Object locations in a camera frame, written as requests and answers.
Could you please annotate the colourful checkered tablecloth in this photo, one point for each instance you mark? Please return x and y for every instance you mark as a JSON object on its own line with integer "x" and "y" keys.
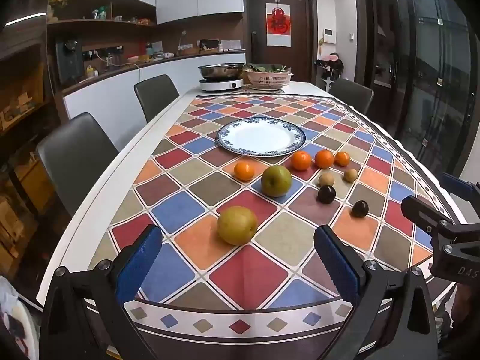
{"x": 210, "y": 195}

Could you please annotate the yellow pear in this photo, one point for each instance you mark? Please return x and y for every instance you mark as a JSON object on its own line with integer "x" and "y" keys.
{"x": 237, "y": 225}

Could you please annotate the dark purple plum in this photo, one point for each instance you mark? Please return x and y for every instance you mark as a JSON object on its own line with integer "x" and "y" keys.
{"x": 326, "y": 194}
{"x": 360, "y": 209}

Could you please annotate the white wall intercom panel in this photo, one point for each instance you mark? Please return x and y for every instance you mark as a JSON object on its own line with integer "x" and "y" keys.
{"x": 329, "y": 36}

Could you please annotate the patterned table mat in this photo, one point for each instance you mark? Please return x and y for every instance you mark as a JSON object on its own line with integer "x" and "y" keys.
{"x": 268, "y": 89}

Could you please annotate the white counter cabinet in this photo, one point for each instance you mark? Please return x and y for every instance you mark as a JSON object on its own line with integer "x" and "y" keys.
{"x": 108, "y": 97}

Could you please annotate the small orange mandarin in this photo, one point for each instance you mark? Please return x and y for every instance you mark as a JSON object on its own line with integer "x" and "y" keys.
{"x": 342, "y": 158}

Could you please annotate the person's right forearm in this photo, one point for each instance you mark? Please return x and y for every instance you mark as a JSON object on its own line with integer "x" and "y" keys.
{"x": 467, "y": 305}

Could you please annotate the black countertop appliance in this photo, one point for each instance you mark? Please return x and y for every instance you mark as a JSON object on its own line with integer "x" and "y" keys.
{"x": 69, "y": 62}

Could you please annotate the green pear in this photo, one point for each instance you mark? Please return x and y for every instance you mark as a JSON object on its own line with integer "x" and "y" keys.
{"x": 276, "y": 180}

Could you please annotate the pink plastic colander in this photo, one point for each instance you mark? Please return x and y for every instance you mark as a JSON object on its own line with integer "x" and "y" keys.
{"x": 268, "y": 80}

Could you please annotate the dark brown door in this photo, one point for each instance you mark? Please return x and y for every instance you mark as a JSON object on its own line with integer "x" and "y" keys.
{"x": 300, "y": 56}

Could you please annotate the cluttered white stand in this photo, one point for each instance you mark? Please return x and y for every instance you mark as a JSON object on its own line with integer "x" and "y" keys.
{"x": 330, "y": 69}

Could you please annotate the white induction cooker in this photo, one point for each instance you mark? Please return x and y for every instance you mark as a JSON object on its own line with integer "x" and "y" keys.
{"x": 221, "y": 84}

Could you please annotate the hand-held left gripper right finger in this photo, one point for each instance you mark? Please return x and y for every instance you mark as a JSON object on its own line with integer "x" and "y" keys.
{"x": 337, "y": 266}

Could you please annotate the stainless steel pot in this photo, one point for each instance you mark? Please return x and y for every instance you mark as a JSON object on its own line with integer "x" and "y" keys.
{"x": 221, "y": 70}

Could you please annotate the teal bottle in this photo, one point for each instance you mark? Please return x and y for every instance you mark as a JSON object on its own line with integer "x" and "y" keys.
{"x": 149, "y": 49}

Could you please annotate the red and white wall poster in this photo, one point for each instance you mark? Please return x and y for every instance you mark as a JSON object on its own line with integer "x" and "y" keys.
{"x": 278, "y": 26}

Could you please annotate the small tan round fruit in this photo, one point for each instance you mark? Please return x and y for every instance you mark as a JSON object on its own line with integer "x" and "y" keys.
{"x": 351, "y": 174}
{"x": 326, "y": 179}

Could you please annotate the grey dining chair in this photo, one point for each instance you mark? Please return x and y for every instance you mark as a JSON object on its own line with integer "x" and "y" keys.
{"x": 352, "y": 93}
{"x": 155, "y": 93}
{"x": 75, "y": 153}

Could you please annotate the green leafy vegetables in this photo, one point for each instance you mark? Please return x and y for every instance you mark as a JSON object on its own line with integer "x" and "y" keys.
{"x": 266, "y": 68}

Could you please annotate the black box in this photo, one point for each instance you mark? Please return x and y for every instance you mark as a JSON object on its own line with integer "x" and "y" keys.
{"x": 209, "y": 45}

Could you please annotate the white gooseneck lamp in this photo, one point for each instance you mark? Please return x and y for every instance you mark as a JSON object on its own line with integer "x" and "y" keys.
{"x": 182, "y": 39}

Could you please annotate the blue rimmed white plate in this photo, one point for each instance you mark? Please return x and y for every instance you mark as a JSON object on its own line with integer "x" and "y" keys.
{"x": 258, "y": 137}

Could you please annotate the glass sliding door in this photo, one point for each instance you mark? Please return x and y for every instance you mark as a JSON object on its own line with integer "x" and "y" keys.
{"x": 423, "y": 75}

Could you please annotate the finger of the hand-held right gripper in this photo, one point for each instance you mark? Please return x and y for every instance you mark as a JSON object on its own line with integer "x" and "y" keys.
{"x": 422, "y": 215}
{"x": 459, "y": 188}

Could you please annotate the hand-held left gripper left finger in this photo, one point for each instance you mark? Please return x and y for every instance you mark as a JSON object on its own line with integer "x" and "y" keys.
{"x": 140, "y": 262}

